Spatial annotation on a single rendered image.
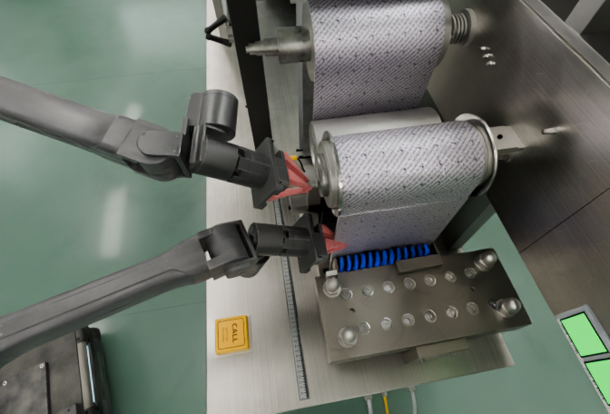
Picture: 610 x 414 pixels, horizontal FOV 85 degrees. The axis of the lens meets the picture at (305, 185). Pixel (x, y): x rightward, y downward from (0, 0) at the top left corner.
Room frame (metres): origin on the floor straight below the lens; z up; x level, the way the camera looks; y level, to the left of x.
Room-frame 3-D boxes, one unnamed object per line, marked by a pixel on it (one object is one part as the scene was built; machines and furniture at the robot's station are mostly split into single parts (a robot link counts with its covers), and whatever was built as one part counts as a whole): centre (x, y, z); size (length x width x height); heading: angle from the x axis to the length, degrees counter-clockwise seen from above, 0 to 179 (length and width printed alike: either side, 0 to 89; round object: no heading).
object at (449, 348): (0.09, -0.26, 0.97); 0.10 x 0.03 x 0.11; 99
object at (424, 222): (0.29, -0.17, 1.12); 0.23 x 0.01 x 0.18; 99
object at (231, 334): (0.14, 0.16, 0.91); 0.07 x 0.07 x 0.02; 9
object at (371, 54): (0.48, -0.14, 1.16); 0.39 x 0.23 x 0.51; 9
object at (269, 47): (0.57, 0.08, 1.34); 0.06 x 0.03 x 0.03; 99
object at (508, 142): (0.38, -0.34, 1.28); 0.06 x 0.05 x 0.02; 99
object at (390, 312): (0.18, -0.23, 1.00); 0.40 x 0.16 x 0.06; 99
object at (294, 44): (0.58, 0.02, 1.34); 0.06 x 0.06 x 0.06; 9
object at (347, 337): (0.11, -0.08, 1.05); 0.04 x 0.04 x 0.04
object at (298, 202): (0.36, 0.00, 1.05); 0.06 x 0.05 x 0.31; 99
